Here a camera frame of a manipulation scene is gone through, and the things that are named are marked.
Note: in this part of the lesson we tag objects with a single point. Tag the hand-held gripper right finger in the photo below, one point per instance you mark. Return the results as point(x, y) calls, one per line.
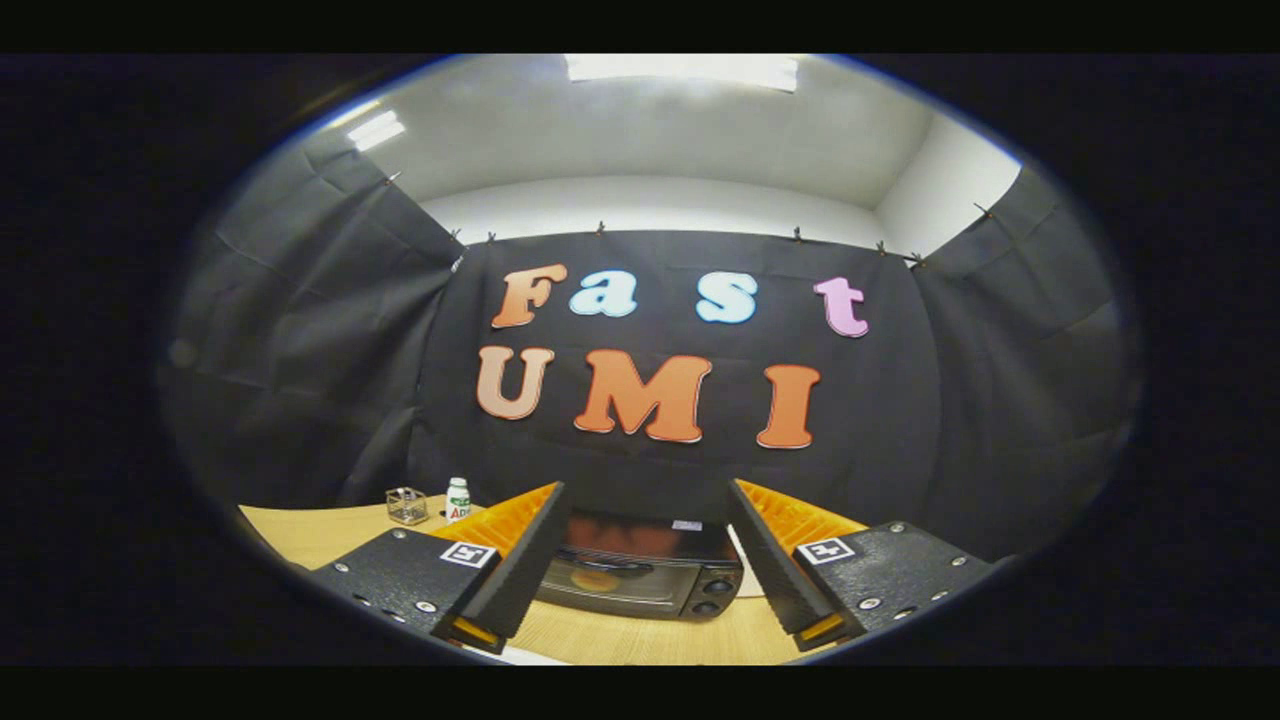
point(772, 570)

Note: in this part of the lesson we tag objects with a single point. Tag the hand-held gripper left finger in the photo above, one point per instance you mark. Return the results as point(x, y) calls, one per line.
point(520, 580)

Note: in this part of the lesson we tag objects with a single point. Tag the sugared donut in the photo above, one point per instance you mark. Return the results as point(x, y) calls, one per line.
point(595, 579)

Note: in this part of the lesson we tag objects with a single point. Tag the black toaster oven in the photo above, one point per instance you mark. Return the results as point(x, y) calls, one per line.
point(640, 590)

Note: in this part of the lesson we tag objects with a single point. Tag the small white bottle green label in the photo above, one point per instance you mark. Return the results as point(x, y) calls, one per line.
point(458, 505)

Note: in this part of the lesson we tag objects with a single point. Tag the small metal mesh holder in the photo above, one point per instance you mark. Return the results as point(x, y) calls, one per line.
point(407, 507)

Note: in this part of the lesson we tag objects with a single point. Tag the black backdrop cloth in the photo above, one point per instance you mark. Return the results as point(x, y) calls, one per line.
point(900, 400)

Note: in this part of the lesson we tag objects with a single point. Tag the small ceiling light panel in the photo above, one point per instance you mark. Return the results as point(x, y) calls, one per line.
point(375, 130)

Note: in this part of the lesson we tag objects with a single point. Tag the large ceiling light panel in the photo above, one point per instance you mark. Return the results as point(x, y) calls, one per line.
point(680, 70)

